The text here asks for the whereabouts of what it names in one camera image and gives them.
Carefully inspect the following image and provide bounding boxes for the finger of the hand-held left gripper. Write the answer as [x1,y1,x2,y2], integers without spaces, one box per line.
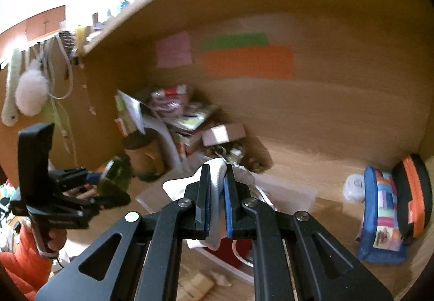
[49,168,102,187]
[64,193,131,211]

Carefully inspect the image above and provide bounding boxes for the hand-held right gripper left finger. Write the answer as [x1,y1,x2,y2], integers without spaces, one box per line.
[34,163,212,301]

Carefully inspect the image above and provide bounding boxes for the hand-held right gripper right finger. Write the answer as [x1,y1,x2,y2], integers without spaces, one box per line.
[224,163,395,301]

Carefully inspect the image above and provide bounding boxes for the dark green bottle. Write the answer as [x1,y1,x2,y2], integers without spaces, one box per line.
[98,155,133,201]

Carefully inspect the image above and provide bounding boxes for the white plush toy red hat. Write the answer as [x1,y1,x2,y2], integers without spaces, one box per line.
[162,157,256,269]

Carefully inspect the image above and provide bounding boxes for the clear plastic bin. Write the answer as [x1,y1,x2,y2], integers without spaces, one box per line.
[136,169,319,285]

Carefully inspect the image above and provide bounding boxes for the person's left forearm orange sleeve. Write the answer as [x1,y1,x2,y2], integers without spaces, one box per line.
[0,224,55,295]

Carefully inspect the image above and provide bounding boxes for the person's left hand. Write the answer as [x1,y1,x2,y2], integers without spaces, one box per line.
[46,227,67,255]

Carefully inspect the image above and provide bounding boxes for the brown mug with lid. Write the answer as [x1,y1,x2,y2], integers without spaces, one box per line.
[122,128,167,183]

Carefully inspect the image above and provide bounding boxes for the crumpled white tissue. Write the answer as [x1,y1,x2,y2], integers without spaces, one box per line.
[209,270,233,288]

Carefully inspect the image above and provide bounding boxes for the small white box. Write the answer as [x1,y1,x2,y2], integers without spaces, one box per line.
[202,123,247,148]

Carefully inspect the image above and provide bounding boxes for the white knitted strip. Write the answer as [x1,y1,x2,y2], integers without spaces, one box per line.
[1,48,23,127]

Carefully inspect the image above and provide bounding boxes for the white fluffy pompom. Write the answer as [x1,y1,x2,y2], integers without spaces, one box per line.
[15,60,50,117]

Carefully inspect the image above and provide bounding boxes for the wooden block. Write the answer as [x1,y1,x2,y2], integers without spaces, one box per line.
[178,272,216,300]

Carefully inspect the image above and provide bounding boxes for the white printed papers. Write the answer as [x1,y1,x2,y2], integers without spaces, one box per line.
[117,89,180,169]

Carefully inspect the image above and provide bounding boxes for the wooden desk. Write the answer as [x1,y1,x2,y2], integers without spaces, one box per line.
[58,145,428,301]

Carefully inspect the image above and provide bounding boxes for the snack packets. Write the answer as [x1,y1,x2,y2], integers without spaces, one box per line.
[151,84,194,118]

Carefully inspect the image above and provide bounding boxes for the white tape roll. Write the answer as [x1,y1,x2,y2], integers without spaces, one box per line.
[342,174,366,204]

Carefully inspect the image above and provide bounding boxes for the orange sticky note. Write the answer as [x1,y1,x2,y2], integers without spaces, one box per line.
[202,45,295,82]

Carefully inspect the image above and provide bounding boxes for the blue patchwork pouch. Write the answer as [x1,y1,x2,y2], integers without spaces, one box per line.
[355,166,409,265]

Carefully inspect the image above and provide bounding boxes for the pink sticky note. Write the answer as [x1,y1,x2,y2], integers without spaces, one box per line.
[156,31,194,67]

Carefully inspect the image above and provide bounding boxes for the green sticky note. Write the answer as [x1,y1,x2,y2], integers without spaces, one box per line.
[203,32,269,50]

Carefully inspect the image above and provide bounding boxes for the black and orange case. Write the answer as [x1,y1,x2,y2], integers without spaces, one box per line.
[391,153,433,246]

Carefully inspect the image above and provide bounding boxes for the green hanging strap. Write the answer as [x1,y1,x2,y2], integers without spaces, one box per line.
[44,97,78,161]

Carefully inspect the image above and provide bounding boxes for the white hanging lanyard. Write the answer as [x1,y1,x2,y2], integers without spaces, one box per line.
[47,38,74,100]

